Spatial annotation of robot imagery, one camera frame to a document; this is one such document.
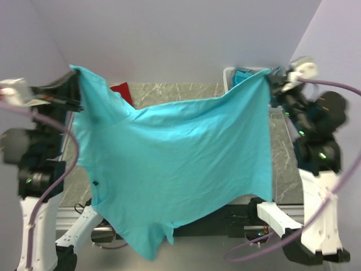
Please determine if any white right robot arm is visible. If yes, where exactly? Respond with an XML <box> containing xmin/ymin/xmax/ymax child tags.
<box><xmin>247</xmin><ymin>75</ymin><xmax>350</xmax><ymax>266</ymax></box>

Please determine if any aluminium frame rail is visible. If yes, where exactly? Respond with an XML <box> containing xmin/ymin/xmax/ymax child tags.
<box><xmin>56</xmin><ymin>205</ymin><xmax>303</xmax><ymax>231</ymax></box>

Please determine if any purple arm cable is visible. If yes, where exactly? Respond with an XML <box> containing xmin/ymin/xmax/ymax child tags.
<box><xmin>222</xmin><ymin>78</ymin><xmax>361</xmax><ymax>263</ymax></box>
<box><xmin>0</xmin><ymin>100</ymin><xmax>127</xmax><ymax>269</ymax></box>

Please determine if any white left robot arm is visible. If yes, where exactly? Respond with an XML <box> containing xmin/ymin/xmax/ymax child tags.
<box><xmin>1</xmin><ymin>70</ymin><xmax>113</xmax><ymax>270</ymax></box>

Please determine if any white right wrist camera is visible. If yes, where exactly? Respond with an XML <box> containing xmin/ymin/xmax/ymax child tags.
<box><xmin>281</xmin><ymin>56</ymin><xmax>319</xmax><ymax>92</ymax></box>

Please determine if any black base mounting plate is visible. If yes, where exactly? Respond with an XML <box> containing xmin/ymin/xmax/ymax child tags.
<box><xmin>173</xmin><ymin>197</ymin><xmax>266</xmax><ymax>238</ymax></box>

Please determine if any blue t-shirt in basket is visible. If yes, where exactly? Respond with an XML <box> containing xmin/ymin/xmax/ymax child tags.
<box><xmin>232</xmin><ymin>70</ymin><xmax>253</xmax><ymax>87</ymax></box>

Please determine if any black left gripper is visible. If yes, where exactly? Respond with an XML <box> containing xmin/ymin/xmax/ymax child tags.
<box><xmin>25</xmin><ymin>69</ymin><xmax>85</xmax><ymax>156</ymax></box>

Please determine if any white plastic laundry basket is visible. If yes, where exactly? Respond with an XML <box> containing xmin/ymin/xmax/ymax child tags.
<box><xmin>222</xmin><ymin>66</ymin><xmax>283</xmax><ymax>113</ymax></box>

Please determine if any light blue t-shirt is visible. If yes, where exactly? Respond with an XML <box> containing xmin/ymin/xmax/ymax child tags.
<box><xmin>73</xmin><ymin>66</ymin><xmax>272</xmax><ymax>260</ymax></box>

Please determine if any grey t-shirt in basket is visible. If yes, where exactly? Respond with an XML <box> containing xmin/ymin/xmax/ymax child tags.
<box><xmin>270</xmin><ymin>66</ymin><xmax>285</xmax><ymax>76</ymax></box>

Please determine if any folded red t-shirt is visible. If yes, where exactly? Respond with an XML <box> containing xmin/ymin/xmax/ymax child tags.
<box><xmin>109</xmin><ymin>82</ymin><xmax>133</xmax><ymax>107</ymax></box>

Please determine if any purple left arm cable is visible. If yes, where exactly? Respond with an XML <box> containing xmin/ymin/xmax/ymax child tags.
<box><xmin>0</xmin><ymin>100</ymin><xmax>127</xmax><ymax>269</ymax></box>

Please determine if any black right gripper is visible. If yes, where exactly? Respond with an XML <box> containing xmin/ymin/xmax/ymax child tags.
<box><xmin>263</xmin><ymin>73</ymin><xmax>312</xmax><ymax>132</ymax></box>

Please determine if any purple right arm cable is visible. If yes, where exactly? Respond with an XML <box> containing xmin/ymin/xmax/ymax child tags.
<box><xmin>222</xmin><ymin>78</ymin><xmax>361</xmax><ymax>263</ymax></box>

